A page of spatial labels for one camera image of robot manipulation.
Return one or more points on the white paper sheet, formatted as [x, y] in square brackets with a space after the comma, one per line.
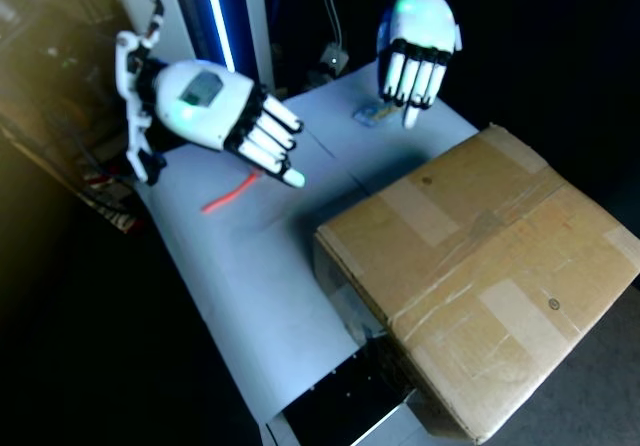
[240, 276]

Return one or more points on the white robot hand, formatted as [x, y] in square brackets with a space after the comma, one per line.
[420, 21]
[200, 116]

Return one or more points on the orange plastic tool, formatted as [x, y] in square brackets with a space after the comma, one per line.
[231, 195]

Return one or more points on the red and white printed box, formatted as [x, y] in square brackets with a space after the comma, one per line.
[117, 218]

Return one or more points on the large taped cardboard box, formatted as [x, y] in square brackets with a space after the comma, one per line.
[475, 266]

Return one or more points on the black perforated metal panel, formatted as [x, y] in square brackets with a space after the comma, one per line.
[345, 396]

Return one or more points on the plain brown cardboard box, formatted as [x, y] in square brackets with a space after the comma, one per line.
[50, 66]

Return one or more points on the white adapter with green light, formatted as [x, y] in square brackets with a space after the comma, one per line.
[334, 59]

